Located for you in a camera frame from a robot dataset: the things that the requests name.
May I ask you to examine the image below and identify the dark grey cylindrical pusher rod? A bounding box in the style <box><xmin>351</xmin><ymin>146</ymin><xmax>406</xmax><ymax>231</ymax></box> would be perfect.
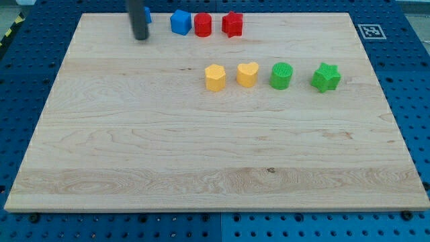
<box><xmin>126</xmin><ymin>0</ymin><xmax>149</xmax><ymax>40</ymax></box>

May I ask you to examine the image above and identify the blue triangle block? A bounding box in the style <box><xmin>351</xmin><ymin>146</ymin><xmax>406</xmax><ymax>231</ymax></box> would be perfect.
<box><xmin>144</xmin><ymin>7</ymin><xmax>152</xmax><ymax>24</ymax></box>

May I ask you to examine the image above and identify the blue cube block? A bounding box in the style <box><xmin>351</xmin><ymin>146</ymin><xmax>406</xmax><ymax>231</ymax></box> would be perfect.
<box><xmin>170</xmin><ymin>9</ymin><xmax>192</xmax><ymax>36</ymax></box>

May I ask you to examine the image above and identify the red cylinder block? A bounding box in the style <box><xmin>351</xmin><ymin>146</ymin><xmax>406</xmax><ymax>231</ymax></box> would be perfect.
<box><xmin>194</xmin><ymin>13</ymin><xmax>212</xmax><ymax>38</ymax></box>

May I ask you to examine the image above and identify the red star block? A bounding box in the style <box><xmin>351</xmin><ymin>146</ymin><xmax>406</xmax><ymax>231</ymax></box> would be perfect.
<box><xmin>222</xmin><ymin>11</ymin><xmax>243</xmax><ymax>38</ymax></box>

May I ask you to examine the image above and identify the yellow pentagon block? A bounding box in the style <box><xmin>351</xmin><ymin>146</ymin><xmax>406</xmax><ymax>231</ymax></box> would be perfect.
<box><xmin>205</xmin><ymin>64</ymin><xmax>226</xmax><ymax>92</ymax></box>

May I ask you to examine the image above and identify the yellow heart block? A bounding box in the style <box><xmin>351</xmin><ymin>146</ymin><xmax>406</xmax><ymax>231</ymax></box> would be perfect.
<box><xmin>236</xmin><ymin>62</ymin><xmax>259</xmax><ymax>87</ymax></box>

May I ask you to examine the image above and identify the green cylinder block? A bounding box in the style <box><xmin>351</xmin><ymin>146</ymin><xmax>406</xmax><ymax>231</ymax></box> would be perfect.
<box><xmin>269</xmin><ymin>62</ymin><xmax>294</xmax><ymax>90</ymax></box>

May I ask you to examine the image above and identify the light wooden board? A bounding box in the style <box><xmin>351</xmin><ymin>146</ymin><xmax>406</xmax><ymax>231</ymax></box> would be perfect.
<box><xmin>5</xmin><ymin>13</ymin><xmax>429</xmax><ymax>213</ymax></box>

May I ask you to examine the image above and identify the green star block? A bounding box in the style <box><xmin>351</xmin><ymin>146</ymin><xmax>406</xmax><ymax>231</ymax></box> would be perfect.
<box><xmin>310</xmin><ymin>63</ymin><xmax>341</xmax><ymax>93</ymax></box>

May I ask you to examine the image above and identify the white fiducial marker tag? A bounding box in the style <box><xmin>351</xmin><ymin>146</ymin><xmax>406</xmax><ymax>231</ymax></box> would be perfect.
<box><xmin>357</xmin><ymin>24</ymin><xmax>386</xmax><ymax>40</ymax></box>

